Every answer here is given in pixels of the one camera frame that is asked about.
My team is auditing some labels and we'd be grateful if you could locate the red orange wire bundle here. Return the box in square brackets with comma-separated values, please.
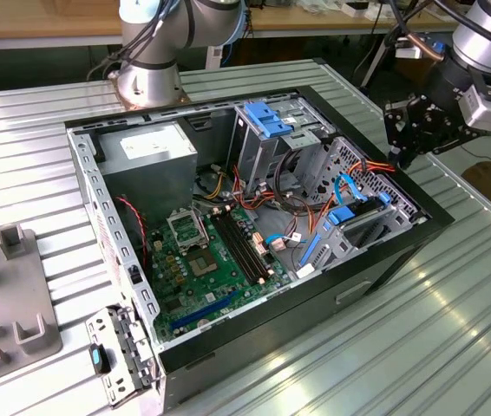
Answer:
[231, 166, 277, 213]

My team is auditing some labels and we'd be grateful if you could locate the short blue board wire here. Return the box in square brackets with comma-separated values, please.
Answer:
[266, 232, 299, 250]

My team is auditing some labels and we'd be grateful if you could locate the black tripod pole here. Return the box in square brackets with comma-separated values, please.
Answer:
[360, 0, 420, 90]

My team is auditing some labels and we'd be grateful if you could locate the metal disk bay cage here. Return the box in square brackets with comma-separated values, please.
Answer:
[292, 137, 421, 278]

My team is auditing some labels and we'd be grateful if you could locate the yellow black wire bundle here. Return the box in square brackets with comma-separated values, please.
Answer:
[195, 162, 232, 203]

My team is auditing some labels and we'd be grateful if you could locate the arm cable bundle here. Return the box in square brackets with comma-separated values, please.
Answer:
[85, 0, 195, 83]

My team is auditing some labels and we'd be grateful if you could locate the black cable loop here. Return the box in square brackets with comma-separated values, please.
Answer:
[272, 148, 316, 213]

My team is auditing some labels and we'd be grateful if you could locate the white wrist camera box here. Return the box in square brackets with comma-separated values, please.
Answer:
[460, 68, 491, 133]

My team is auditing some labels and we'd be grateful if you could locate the grey power supply unit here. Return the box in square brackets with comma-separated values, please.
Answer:
[95, 120, 199, 226]

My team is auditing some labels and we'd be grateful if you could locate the hard disk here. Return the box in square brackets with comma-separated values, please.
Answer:
[299, 192, 393, 270]

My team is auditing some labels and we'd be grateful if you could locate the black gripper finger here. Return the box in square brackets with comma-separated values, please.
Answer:
[400, 105, 468, 170]
[382, 96, 416, 169]

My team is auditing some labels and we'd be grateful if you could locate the metal optical drive cage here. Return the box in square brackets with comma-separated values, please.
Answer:
[227, 97, 329, 197]

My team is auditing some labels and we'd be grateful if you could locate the white box on desk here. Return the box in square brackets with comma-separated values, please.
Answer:
[343, 2, 389, 21]

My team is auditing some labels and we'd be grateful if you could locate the grey parts rack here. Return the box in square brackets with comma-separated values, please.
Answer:
[0, 223, 63, 391]

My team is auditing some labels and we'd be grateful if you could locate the small white wrist camera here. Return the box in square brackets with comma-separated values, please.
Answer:
[395, 41, 423, 61]

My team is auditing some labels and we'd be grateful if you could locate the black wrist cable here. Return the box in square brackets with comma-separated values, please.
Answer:
[383, 0, 472, 62]

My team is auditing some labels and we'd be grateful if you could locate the blue SATA wire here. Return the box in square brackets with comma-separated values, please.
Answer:
[334, 172, 367, 205]

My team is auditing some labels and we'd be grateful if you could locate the red black fan wire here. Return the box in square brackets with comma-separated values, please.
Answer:
[115, 196, 149, 270]

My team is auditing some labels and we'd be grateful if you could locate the blue expansion slot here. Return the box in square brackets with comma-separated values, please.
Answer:
[171, 289, 240, 330]

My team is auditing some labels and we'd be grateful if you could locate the orange red power wire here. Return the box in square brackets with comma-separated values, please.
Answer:
[310, 158, 398, 237]

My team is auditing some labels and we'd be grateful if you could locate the blue plastic drive latch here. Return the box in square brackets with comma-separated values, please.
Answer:
[244, 101, 294, 139]

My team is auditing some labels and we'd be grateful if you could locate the black RAM slot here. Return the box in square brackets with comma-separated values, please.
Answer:
[215, 211, 264, 285]
[210, 212, 259, 286]
[221, 209, 269, 283]
[226, 207, 274, 281]

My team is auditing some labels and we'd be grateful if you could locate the black latch with blue tab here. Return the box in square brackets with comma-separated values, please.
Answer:
[88, 344, 112, 374]

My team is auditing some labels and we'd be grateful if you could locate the open black PC case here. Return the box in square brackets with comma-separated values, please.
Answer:
[63, 84, 455, 413]

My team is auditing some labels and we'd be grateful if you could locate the metal rear bracket plate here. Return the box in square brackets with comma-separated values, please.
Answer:
[85, 305, 162, 408]

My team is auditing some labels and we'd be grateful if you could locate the green motherboard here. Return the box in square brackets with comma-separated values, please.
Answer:
[147, 203, 294, 343]

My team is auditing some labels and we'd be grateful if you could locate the wooden desk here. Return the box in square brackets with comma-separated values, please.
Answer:
[0, 0, 125, 51]
[247, 0, 463, 40]

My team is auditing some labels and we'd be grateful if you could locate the metal socket cover frame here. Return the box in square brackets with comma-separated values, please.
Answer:
[166, 209, 210, 253]

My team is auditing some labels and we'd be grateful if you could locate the CPU socket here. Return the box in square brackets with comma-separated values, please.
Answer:
[184, 249, 221, 279]

